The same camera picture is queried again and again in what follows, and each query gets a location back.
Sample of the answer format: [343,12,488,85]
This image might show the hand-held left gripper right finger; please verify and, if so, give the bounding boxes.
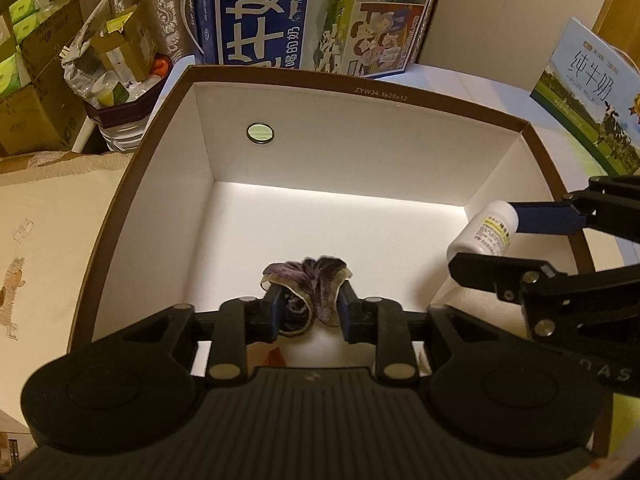
[337,282,516,383]

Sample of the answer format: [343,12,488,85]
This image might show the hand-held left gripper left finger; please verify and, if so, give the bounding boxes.
[102,284,282,386]

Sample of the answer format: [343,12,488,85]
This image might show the blue milk carton box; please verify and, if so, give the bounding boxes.
[186,0,451,78]

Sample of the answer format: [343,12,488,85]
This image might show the white pill bottle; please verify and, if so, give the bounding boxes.
[446,200,518,262]

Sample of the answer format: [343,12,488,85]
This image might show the patterned beige curtain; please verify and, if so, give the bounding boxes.
[75,0,221,68]

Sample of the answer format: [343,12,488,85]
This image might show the clear water jug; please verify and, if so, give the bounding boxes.
[97,120,151,153]

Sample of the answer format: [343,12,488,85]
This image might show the small open cardboard box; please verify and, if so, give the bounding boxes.
[92,5,161,83]

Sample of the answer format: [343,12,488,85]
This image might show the large brown cardboard box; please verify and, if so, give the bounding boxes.
[0,0,88,157]

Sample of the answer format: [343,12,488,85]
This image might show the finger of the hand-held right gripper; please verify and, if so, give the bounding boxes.
[507,175,640,246]
[447,252,640,347]

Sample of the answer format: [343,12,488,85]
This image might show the brown cardboard box white inside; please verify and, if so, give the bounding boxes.
[66,64,597,381]

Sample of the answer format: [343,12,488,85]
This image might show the cow print milk box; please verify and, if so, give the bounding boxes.
[530,16,640,176]

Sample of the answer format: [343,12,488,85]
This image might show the red snack packet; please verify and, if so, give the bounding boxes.
[247,342,288,368]

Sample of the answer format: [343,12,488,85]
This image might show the white plastic bag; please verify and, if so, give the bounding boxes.
[62,0,131,111]

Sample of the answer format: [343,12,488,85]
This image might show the plaid tablecloth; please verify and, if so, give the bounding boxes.
[375,62,640,461]

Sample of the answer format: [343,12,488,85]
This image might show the white paper roll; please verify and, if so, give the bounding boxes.
[71,119,95,153]

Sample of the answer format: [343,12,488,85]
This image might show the dark brown velvet scrunchie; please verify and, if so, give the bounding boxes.
[261,256,353,337]

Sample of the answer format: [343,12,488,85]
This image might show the embroidered beige cloth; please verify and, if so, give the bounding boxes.
[0,150,138,441]

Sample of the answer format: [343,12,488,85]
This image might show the dark purple gift tin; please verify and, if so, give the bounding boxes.
[85,80,166,131]

